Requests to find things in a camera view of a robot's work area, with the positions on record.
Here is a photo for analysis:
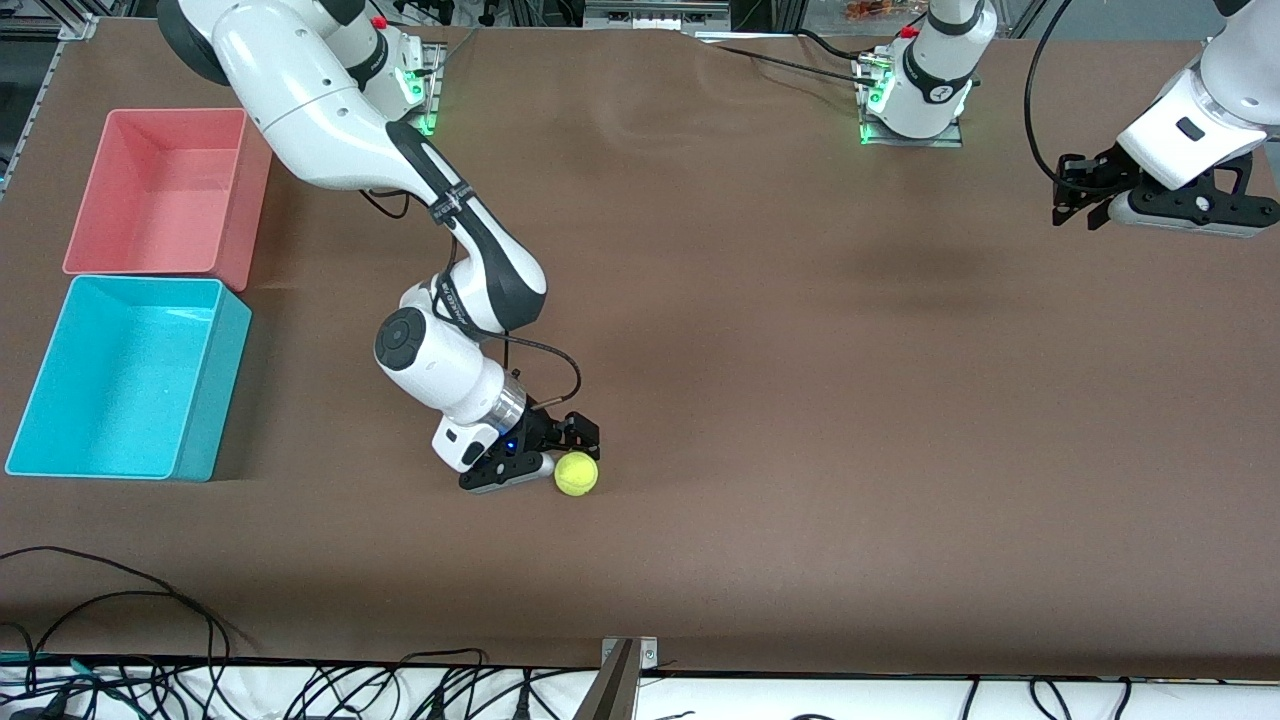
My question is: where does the yellow tennis ball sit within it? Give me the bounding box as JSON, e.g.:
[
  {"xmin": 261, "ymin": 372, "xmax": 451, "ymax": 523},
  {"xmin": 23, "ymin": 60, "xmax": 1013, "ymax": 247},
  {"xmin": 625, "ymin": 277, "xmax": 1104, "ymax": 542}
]
[{"xmin": 555, "ymin": 452, "xmax": 599, "ymax": 497}]

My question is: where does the blue plastic bin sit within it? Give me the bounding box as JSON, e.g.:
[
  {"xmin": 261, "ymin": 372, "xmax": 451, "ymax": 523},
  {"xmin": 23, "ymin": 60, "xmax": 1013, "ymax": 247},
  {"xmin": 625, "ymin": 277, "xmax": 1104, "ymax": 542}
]
[{"xmin": 5, "ymin": 275, "xmax": 253, "ymax": 483}]

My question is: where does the pink plastic bin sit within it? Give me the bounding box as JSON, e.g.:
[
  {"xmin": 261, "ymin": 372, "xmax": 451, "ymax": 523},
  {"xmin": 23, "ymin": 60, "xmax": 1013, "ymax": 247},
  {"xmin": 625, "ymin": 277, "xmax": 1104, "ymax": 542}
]
[{"xmin": 62, "ymin": 108, "xmax": 273, "ymax": 293}]

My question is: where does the grey aluminium profile bar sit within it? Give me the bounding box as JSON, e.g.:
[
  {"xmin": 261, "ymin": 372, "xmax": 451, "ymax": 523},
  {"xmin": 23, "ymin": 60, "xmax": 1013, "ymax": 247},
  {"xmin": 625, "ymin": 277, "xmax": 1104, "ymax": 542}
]
[{"xmin": 572, "ymin": 640, "xmax": 641, "ymax": 720}]

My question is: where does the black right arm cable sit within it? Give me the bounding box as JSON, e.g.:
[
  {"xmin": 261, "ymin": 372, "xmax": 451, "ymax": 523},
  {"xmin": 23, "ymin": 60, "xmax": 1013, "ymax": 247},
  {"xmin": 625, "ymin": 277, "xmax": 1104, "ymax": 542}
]
[{"xmin": 360, "ymin": 185, "xmax": 583, "ymax": 406}]

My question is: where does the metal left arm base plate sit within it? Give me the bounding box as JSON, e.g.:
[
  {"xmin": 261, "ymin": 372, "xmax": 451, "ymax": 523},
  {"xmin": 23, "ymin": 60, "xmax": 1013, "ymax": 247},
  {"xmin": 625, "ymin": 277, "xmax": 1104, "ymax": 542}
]
[{"xmin": 858, "ymin": 50, "xmax": 963, "ymax": 148}]

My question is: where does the small metal table bracket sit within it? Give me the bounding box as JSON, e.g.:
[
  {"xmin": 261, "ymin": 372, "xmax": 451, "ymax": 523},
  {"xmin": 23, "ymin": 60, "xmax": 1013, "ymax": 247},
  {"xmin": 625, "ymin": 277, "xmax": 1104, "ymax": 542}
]
[{"xmin": 601, "ymin": 636, "xmax": 659, "ymax": 669}]

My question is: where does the black base power cable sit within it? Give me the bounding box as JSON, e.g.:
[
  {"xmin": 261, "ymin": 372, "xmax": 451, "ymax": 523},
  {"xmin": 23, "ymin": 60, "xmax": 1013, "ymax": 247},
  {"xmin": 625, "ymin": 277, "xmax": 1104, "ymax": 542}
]
[{"xmin": 695, "ymin": 28, "xmax": 881, "ymax": 89}]

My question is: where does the long black looped cable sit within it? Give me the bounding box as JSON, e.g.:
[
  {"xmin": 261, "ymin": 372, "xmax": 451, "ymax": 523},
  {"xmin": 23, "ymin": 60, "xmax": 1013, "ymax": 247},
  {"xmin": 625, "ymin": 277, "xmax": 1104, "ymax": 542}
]
[
  {"xmin": 0, "ymin": 545, "xmax": 233, "ymax": 666},
  {"xmin": 22, "ymin": 590, "xmax": 217, "ymax": 691}
]

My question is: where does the grey metal rail box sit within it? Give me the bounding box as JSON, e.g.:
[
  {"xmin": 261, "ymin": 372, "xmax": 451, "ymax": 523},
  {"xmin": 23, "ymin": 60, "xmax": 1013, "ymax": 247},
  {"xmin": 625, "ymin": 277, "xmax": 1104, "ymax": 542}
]
[{"xmin": 583, "ymin": 0, "xmax": 731, "ymax": 31}]

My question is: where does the aluminium table edge rail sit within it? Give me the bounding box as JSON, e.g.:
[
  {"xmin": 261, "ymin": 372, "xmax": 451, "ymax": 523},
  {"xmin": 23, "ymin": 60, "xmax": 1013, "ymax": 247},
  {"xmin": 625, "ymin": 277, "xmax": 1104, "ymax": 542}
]
[{"xmin": 0, "ymin": 40, "xmax": 61, "ymax": 201}]

